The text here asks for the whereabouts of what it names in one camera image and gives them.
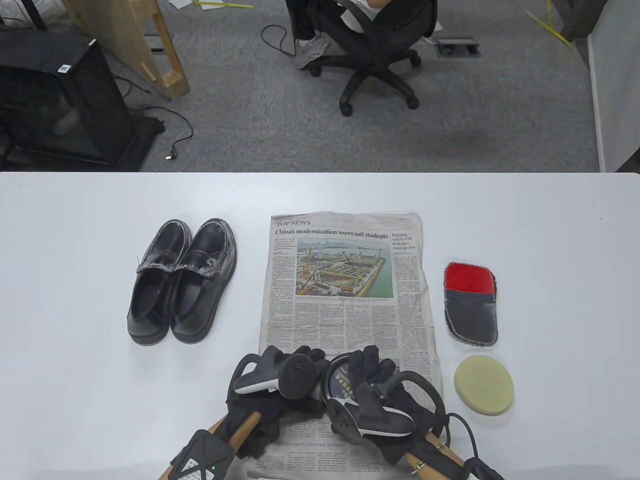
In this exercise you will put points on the black cream jar lid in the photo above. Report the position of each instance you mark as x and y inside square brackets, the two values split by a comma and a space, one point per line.
[340, 382]

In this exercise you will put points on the person's right hand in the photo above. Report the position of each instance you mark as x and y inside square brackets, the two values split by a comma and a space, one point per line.
[370, 365]

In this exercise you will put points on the black right wrist camera module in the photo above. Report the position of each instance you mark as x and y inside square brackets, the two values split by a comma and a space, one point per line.
[482, 472]

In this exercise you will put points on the black white right hand controller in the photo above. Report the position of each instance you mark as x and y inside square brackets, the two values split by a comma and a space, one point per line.
[370, 420]

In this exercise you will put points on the person's left hand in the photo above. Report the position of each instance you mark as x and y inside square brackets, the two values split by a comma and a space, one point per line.
[270, 415]

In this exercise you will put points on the black mesh cabinet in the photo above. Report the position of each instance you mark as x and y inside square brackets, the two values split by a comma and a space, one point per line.
[60, 100]

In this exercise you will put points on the black white left hand controller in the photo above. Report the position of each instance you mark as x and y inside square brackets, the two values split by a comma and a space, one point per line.
[297, 375]

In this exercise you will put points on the black white hand controller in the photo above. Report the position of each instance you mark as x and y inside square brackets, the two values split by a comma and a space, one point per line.
[297, 375]
[370, 420]

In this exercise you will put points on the white partition panel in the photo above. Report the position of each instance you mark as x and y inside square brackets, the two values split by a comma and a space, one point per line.
[615, 75]

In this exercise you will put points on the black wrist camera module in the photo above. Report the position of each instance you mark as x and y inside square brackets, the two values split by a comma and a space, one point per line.
[482, 472]
[200, 460]

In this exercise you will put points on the yellow floor tape strip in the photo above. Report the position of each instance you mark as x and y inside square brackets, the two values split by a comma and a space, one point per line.
[547, 25]

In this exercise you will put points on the black left wrist camera module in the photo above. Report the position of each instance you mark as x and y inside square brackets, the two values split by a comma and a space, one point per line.
[200, 460]

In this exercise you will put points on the printed newspaper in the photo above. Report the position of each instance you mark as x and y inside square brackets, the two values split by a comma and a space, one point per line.
[345, 300]

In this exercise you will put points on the red and grey polishing mitt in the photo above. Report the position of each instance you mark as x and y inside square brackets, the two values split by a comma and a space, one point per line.
[472, 310]

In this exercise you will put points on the round yellow polishing sponge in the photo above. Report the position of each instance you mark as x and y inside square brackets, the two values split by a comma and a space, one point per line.
[482, 385]

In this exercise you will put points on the light wooden frame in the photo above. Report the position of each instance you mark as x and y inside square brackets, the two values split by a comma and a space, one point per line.
[125, 30]

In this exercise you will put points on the black leather loafer shoe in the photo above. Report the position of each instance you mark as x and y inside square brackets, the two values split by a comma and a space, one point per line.
[200, 295]
[150, 300]

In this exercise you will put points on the grey floor outlet box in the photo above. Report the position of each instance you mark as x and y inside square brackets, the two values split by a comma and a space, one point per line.
[457, 46]

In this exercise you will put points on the black swivel office chair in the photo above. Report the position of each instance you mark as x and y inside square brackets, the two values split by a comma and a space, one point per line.
[375, 55]

